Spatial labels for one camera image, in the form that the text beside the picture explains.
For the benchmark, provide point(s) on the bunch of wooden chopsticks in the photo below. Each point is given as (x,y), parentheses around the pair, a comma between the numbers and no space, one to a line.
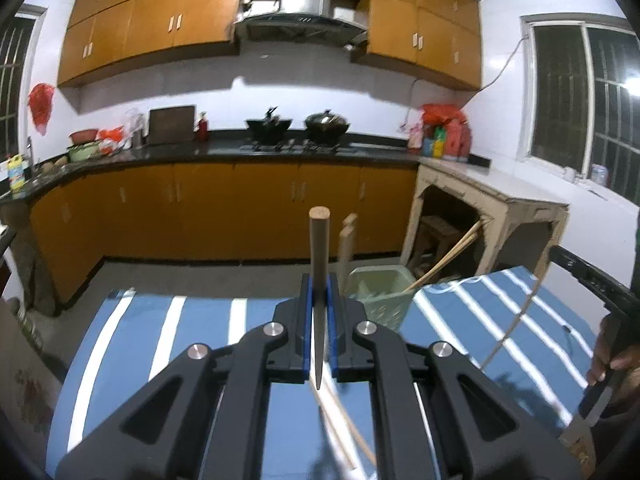
(450,256)

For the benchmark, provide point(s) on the green perforated utensil holder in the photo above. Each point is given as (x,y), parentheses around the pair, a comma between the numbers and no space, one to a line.
(380,305)

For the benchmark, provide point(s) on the steel range hood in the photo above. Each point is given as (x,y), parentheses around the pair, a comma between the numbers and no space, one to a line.
(305,5)

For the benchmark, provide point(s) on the metal faucet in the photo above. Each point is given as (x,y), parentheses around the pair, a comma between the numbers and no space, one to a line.
(30,152)

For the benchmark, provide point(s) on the dark wooden cutting board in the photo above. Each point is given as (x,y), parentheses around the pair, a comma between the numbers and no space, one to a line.
(171,125)

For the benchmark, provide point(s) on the black wok with ladle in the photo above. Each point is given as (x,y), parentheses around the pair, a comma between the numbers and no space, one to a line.
(269,129)

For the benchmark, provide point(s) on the yellow box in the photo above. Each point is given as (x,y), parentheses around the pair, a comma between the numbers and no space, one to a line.
(438,149)

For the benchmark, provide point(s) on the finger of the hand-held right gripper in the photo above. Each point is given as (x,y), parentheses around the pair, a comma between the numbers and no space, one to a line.
(590,275)

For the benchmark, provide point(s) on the white bottle with blue label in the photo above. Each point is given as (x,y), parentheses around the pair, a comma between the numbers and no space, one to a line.
(598,175)

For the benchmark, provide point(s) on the clear plastic bag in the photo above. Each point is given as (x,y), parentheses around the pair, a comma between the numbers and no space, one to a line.
(131,120)

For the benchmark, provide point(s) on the yellow detergent bottle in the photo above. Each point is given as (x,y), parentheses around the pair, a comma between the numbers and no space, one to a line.
(16,174)

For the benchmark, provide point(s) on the small wooden stool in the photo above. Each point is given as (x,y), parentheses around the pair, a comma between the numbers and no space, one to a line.
(435,235)

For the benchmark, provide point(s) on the person's right hand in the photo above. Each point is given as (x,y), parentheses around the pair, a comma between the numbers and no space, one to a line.
(627,360)

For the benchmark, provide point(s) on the blue striped tablecloth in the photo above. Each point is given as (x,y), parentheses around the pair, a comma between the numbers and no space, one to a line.
(150,340)

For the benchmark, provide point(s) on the white cup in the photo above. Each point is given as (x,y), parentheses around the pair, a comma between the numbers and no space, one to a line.
(572,174)

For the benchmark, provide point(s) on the large barred window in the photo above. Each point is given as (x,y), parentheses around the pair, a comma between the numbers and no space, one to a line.
(565,100)

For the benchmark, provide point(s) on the barred window with white frame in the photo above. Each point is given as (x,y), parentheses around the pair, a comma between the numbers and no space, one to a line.
(15,85)

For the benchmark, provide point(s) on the green bottle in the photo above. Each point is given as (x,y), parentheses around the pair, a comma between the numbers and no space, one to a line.
(439,134)

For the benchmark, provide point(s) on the metal cup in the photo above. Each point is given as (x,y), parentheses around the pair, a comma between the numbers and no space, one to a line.
(138,139)

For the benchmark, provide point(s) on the hanging red plastic bag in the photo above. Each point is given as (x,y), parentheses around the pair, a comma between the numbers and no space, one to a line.
(41,107)

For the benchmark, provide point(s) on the gas stove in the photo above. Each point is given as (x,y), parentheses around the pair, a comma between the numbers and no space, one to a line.
(295,147)

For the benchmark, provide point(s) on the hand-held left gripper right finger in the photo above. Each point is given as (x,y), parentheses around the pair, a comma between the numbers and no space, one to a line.
(334,332)

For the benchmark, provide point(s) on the black wok with lid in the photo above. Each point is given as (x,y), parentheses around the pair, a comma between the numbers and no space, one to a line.
(326,126)

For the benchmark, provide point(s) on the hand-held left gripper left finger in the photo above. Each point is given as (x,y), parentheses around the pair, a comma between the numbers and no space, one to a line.
(303,332)

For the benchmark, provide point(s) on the red bottle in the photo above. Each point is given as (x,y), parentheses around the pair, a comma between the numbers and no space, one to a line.
(202,130)

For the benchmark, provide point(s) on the wooden base cabinets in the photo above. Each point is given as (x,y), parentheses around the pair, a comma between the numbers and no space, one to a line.
(200,210)

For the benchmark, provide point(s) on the red basin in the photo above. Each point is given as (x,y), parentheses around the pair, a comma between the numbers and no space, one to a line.
(84,136)

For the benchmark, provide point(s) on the small red plastic bag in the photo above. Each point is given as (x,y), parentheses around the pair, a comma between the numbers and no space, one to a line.
(111,140)

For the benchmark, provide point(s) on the large red plastic bag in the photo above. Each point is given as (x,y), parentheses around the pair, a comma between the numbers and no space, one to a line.
(442,112)

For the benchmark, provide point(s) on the green enamel basin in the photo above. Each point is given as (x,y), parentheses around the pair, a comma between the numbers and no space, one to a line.
(84,152)

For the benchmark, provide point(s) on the wooden wall cabinets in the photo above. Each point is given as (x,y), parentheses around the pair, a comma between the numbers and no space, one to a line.
(150,20)

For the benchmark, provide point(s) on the blue box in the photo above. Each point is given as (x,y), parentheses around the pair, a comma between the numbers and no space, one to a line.
(428,147)

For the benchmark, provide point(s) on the black kitchen countertop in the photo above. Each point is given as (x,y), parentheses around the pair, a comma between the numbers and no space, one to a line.
(210,150)

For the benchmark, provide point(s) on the worn cream wooden table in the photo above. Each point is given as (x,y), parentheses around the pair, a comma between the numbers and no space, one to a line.
(500,200)

